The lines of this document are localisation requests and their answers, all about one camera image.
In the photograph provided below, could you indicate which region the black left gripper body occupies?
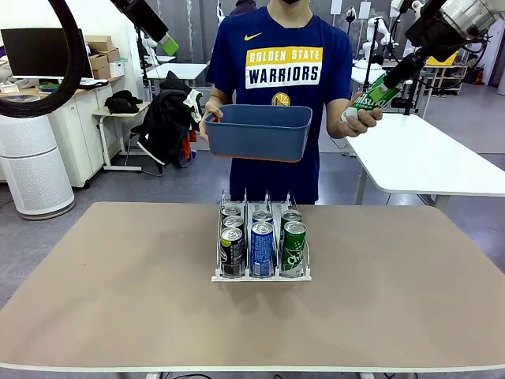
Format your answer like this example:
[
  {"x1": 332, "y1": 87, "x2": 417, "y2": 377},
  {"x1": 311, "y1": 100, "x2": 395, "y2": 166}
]
[{"x1": 111, "y1": 0, "x2": 159, "y2": 28}]

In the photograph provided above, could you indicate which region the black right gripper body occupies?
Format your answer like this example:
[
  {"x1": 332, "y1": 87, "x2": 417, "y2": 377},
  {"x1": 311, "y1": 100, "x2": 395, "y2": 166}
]
[{"x1": 402, "y1": 48, "x2": 428, "y2": 73}]

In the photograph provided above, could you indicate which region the green Chilsung cider can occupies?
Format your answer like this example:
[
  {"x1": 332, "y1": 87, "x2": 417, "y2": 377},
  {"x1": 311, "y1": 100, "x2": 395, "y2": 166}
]
[
  {"x1": 282, "y1": 220, "x2": 308, "y2": 276},
  {"x1": 279, "y1": 208, "x2": 304, "y2": 238},
  {"x1": 340, "y1": 73, "x2": 403, "y2": 123}
]

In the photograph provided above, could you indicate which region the blue bin with orange handles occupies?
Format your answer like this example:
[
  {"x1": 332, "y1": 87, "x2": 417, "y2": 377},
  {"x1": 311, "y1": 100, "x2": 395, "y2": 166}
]
[{"x1": 204, "y1": 103, "x2": 313, "y2": 163}]

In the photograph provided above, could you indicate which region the person's left forearm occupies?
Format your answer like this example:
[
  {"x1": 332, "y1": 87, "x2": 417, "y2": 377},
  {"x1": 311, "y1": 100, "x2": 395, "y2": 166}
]
[{"x1": 325, "y1": 94, "x2": 356, "y2": 140}]

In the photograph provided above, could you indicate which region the person's right forearm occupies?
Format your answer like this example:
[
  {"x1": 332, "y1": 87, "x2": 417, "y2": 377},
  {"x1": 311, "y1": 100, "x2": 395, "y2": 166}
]
[{"x1": 207, "y1": 85, "x2": 230, "y2": 110}]

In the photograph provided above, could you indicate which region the white can dispenser rack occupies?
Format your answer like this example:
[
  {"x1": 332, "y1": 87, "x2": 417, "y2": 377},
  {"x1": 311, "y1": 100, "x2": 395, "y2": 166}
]
[{"x1": 211, "y1": 188, "x2": 312, "y2": 283}]

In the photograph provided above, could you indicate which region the person's left hand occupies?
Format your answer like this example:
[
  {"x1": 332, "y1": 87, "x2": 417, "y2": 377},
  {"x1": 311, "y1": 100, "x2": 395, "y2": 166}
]
[{"x1": 341, "y1": 108, "x2": 383, "y2": 139}]

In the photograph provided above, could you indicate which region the person's right hand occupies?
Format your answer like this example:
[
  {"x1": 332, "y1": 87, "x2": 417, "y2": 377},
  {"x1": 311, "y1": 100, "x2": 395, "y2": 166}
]
[{"x1": 198, "y1": 98, "x2": 225, "y2": 144}]

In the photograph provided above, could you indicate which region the white background desk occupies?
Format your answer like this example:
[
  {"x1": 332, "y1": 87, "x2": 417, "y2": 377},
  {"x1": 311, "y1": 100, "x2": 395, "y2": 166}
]
[{"x1": 144, "y1": 62, "x2": 209, "y2": 94}]

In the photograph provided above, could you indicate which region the yellow plastic bin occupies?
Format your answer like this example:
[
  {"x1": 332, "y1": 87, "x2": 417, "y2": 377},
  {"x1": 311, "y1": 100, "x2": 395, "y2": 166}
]
[{"x1": 427, "y1": 50, "x2": 461, "y2": 66}]

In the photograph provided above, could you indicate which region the wooden shelf rack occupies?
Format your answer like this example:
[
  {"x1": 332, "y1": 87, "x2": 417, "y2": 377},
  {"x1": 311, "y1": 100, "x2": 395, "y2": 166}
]
[{"x1": 429, "y1": 62, "x2": 469, "y2": 96}]

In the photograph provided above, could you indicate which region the black cloth bag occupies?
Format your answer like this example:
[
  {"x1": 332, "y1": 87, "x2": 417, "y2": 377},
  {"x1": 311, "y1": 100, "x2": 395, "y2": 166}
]
[{"x1": 104, "y1": 89, "x2": 144, "y2": 114}]

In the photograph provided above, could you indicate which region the black jacket on chair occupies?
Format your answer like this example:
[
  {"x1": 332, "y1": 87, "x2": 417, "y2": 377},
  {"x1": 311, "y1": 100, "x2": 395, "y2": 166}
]
[{"x1": 131, "y1": 70, "x2": 203, "y2": 167}]

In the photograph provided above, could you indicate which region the background person in dark top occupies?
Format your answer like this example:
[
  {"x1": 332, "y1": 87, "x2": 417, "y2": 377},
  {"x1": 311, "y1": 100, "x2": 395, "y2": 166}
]
[{"x1": 230, "y1": 0, "x2": 258, "y2": 17}]

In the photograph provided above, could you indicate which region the large white table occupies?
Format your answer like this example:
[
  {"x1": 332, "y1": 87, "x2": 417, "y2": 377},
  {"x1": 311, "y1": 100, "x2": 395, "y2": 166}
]
[{"x1": 344, "y1": 112, "x2": 505, "y2": 212}]

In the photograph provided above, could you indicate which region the black computer monitor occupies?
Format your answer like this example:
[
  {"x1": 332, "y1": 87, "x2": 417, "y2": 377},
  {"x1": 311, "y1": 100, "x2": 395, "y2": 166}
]
[{"x1": 0, "y1": 27, "x2": 95, "y2": 81}]

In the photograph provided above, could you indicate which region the person in blue Warriors shirt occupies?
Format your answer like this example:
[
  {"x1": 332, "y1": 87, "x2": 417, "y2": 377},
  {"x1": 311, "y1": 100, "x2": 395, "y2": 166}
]
[{"x1": 204, "y1": 0, "x2": 354, "y2": 206}]

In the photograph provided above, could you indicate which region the small white side table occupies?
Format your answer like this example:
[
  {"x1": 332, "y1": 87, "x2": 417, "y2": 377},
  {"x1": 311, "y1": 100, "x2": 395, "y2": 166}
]
[{"x1": 92, "y1": 100, "x2": 154, "y2": 173}]

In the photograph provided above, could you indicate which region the white cabinet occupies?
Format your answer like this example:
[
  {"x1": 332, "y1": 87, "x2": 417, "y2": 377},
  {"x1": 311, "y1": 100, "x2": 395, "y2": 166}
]
[{"x1": 47, "y1": 81, "x2": 116, "y2": 189}]

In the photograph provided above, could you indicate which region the white cylindrical air purifier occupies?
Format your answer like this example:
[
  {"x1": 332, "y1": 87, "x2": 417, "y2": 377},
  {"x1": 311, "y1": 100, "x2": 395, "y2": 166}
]
[{"x1": 0, "y1": 113, "x2": 76, "y2": 221}]

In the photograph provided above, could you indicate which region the blue Pocari Sweat can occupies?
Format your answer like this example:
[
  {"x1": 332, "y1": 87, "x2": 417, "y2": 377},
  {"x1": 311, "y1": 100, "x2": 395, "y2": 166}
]
[
  {"x1": 249, "y1": 220, "x2": 275, "y2": 276},
  {"x1": 251, "y1": 209, "x2": 275, "y2": 226}
]

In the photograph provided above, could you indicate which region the black corrugated cable hose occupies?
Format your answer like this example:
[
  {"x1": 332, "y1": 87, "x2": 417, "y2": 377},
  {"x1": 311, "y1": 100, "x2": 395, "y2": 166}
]
[{"x1": 0, "y1": 0, "x2": 86, "y2": 118}]

